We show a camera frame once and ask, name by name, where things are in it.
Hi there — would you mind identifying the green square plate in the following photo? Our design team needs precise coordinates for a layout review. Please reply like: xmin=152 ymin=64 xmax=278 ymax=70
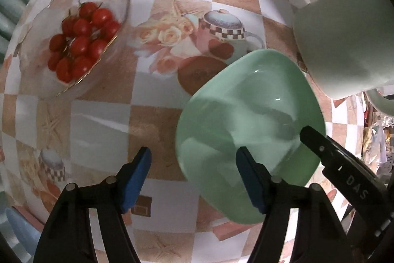
xmin=175 ymin=49 xmax=327 ymax=223

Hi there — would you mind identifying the bunch of cherry tomatoes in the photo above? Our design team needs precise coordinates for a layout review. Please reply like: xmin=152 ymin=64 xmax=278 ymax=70
xmin=48 ymin=2 xmax=121 ymax=83

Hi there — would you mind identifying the checkered printed tablecloth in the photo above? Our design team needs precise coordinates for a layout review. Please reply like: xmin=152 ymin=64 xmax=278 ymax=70
xmin=0 ymin=0 xmax=370 ymax=263

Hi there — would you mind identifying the red tray with clutter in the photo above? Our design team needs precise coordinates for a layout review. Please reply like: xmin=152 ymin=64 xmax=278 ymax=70
xmin=363 ymin=95 xmax=394 ymax=182

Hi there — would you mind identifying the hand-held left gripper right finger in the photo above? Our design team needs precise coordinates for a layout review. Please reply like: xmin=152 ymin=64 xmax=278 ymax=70
xmin=235 ymin=146 xmax=353 ymax=263

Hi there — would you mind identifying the pale green electric kettle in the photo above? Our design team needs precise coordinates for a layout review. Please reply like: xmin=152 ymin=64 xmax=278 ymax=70
xmin=292 ymin=0 xmax=394 ymax=118

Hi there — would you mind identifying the blue square plate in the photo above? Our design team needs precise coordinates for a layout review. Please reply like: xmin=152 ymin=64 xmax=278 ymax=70
xmin=4 ymin=208 xmax=34 ymax=255

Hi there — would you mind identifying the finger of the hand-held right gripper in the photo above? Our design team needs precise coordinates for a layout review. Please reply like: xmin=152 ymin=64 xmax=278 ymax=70
xmin=300 ymin=125 xmax=341 ymax=173

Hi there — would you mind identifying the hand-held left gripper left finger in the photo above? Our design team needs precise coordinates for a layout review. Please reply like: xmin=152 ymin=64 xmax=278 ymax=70
xmin=32 ymin=146 xmax=153 ymax=263

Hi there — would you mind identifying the clear glass bowl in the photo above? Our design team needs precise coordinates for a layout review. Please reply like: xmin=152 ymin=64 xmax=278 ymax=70
xmin=18 ymin=0 xmax=131 ymax=99

